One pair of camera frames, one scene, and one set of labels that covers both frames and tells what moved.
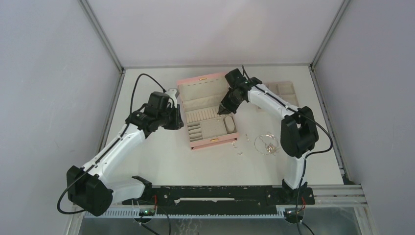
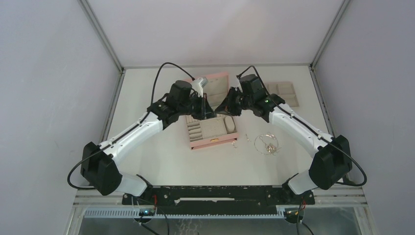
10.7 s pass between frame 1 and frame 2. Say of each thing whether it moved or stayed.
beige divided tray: stayed
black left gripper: moved
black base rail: stayed
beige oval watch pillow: stayed
